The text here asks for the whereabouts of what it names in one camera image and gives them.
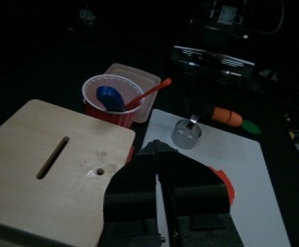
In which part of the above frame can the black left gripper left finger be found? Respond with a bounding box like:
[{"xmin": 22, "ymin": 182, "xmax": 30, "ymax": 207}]
[{"xmin": 100, "ymin": 139, "xmax": 162, "ymax": 247}]

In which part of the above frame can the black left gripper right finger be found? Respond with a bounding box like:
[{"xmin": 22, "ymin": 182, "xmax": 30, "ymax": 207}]
[{"xmin": 157, "ymin": 143, "xmax": 244, "ymax": 247}]

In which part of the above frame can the flat red dough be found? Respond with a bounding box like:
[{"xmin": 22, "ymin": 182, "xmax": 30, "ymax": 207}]
[{"xmin": 206, "ymin": 165, "xmax": 236, "ymax": 206}]

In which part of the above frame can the round metal dough cutter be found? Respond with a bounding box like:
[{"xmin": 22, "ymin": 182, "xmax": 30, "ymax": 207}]
[{"xmin": 169, "ymin": 114, "xmax": 204, "ymax": 151}]

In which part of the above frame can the wooden drawer box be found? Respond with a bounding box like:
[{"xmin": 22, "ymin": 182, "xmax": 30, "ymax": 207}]
[{"xmin": 0, "ymin": 98, "xmax": 136, "ymax": 247}]

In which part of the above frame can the white plastic cutting board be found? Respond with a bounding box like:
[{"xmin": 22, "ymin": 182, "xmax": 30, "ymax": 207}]
[{"xmin": 138, "ymin": 108, "xmax": 292, "ymax": 247}]

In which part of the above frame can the red plastic utensil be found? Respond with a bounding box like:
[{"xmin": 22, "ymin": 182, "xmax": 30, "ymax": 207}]
[{"xmin": 125, "ymin": 77, "xmax": 173, "ymax": 111}]

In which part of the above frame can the orange toy carrot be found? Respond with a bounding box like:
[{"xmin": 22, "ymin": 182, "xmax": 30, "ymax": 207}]
[{"xmin": 209, "ymin": 106, "xmax": 244, "ymax": 128}]

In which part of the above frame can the pink plastic container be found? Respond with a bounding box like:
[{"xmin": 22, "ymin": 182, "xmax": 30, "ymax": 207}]
[{"xmin": 102, "ymin": 62, "xmax": 162, "ymax": 124}]

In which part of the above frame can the green toy leaf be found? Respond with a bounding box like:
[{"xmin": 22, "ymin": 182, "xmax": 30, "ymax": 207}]
[{"xmin": 241, "ymin": 120, "xmax": 263, "ymax": 135}]

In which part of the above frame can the red paper cup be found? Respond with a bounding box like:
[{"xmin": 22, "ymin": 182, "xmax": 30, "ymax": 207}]
[{"xmin": 81, "ymin": 73, "xmax": 145, "ymax": 129}]

